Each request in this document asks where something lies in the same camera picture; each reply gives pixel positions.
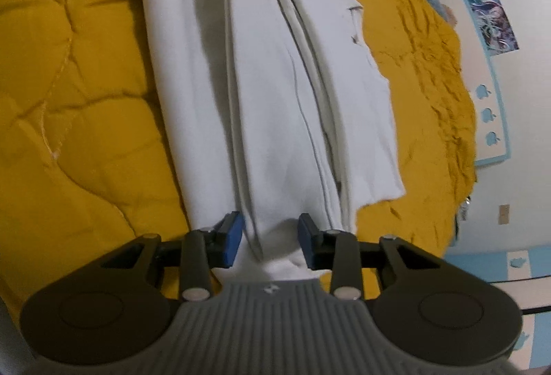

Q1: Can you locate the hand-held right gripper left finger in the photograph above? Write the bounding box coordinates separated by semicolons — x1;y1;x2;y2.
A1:
101;210;247;302

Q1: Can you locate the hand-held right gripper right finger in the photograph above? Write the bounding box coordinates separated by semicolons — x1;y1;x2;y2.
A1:
298;212;444;301

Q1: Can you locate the white long-sleeve sweatshirt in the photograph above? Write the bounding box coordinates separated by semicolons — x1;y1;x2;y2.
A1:
137;0;406;283

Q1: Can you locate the yellow quilted blanket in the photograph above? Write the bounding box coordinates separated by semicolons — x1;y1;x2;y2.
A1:
0;0;478;307

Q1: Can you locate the blue and white wardrobe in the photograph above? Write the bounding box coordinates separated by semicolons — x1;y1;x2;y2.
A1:
445;243;551;373

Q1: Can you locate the white and blue headboard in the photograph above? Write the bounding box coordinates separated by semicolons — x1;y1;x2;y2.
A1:
409;0;513;167

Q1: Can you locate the pale blue anime wall poster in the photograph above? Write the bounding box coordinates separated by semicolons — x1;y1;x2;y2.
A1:
470;0;521;53

